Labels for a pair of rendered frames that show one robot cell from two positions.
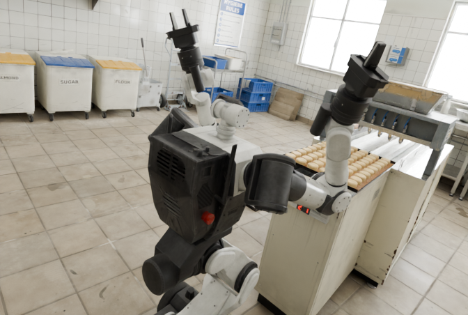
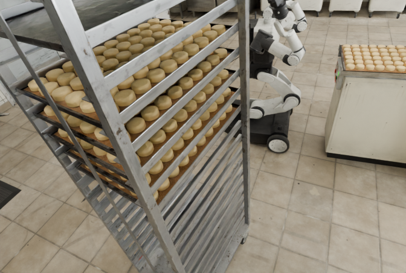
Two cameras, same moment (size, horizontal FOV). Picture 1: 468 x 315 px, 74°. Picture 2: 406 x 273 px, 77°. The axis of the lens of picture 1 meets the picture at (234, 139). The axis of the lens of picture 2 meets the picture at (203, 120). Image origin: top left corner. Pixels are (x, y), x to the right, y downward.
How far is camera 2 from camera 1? 175 cm
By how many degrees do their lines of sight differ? 68
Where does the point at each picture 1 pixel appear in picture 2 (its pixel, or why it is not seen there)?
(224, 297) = (278, 102)
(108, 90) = not seen: outside the picture
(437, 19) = not seen: outside the picture
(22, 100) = (315, 2)
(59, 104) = (336, 5)
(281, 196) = (254, 44)
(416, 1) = not seen: outside the picture
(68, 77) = not seen: outside the picture
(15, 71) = not seen: outside the picture
